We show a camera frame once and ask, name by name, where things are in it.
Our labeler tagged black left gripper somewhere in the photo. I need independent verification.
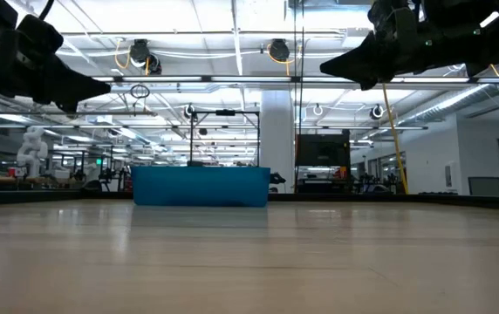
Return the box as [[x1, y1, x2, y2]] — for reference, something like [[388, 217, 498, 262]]
[[0, 0, 113, 113]]

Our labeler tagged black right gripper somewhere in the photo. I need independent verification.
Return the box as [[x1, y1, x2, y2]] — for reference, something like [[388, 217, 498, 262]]
[[318, 0, 499, 92]]

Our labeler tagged black screen on stand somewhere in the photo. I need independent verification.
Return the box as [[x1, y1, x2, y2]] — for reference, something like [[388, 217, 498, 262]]
[[295, 133, 352, 194]]

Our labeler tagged white square column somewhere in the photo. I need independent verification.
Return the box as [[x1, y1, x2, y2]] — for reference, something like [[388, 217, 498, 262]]
[[259, 89, 297, 194]]

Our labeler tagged blue plastic tray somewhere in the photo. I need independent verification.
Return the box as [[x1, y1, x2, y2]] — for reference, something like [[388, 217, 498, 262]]
[[131, 165, 272, 208]]

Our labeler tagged yellow hanging cable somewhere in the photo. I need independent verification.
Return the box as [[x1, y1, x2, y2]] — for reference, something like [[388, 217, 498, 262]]
[[381, 82, 409, 195]]

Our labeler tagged black aluminium table frame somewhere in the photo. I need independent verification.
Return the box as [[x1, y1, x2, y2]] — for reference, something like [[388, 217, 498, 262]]
[[0, 189, 499, 212]]

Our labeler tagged black frame rig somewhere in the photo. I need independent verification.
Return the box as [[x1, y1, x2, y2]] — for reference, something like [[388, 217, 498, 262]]
[[188, 109, 261, 168]]

